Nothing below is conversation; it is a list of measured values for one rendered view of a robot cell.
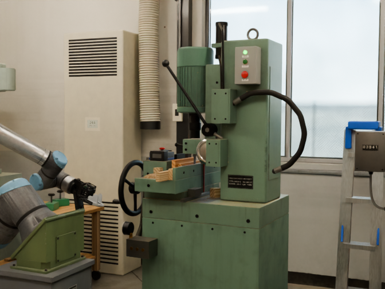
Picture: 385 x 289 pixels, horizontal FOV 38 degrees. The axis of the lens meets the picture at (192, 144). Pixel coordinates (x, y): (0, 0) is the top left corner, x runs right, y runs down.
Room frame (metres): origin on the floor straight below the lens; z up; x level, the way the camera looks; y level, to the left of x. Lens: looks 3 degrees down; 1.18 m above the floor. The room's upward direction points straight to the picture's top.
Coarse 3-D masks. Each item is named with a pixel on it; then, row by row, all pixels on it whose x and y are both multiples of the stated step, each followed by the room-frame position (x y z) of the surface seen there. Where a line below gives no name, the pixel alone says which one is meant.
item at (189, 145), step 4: (184, 140) 2.66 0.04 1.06; (188, 140) 2.65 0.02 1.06; (192, 140) 2.64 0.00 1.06; (196, 140) 2.63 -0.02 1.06; (200, 140) 2.62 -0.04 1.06; (184, 144) 2.66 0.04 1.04; (188, 144) 2.65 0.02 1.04; (192, 144) 2.64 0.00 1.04; (196, 144) 2.63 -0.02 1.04; (184, 148) 2.66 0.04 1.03; (188, 148) 2.65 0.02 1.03; (192, 148) 2.64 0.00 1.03; (196, 148) 2.63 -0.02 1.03; (184, 152) 2.66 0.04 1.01; (188, 152) 2.65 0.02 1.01; (192, 152) 2.64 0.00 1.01; (196, 156) 2.66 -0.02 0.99
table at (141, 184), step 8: (144, 176) 2.55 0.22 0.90; (200, 176) 2.62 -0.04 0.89; (208, 176) 2.71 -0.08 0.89; (216, 176) 2.79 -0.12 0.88; (136, 184) 2.48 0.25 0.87; (144, 184) 2.46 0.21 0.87; (152, 184) 2.45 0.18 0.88; (160, 184) 2.43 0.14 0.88; (168, 184) 2.41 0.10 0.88; (176, 184) 2.41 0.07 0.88; (184, 184) 2.48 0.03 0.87; (192, 184) 2.55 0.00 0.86; (200, 184) 2.62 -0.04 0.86; (208, 184) 2.71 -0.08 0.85; (152, 192) 2.45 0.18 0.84; (160, 192) 2.43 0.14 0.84; (168, 192) 2.41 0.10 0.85; (176, 192) 2.41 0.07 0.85
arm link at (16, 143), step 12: (0, 132) 2.64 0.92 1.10; (12, 132) 2.68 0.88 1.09; (12, 144) 2.67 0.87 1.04; (24, 144) 2.69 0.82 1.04; (36, 144) 2.74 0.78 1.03; (24, 156) 2.72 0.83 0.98; (36, 156) 2.72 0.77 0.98; (48, 156) 2.74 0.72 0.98; (60, 156) 2.78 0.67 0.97; (48, 168) 2.76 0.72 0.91; (60, 168) 2.77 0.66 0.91
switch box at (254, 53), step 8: (240, 48) 2.39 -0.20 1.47; (248, 48) 2.37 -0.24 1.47; (256, 48) 2.36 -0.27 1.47; (240, 56) 2.39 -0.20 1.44; (256, 56) 2.36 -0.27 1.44; (240, 64) 2.39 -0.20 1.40; (248, 64) 2.37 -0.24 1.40; (256, 64) 2.36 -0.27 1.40; (240, 72) 2.39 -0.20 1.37; (248, 72) 2.37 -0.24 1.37; (256, 72) 2.36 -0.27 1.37; (240, 80) 2.39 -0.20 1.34; (256, 80) 2.36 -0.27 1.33
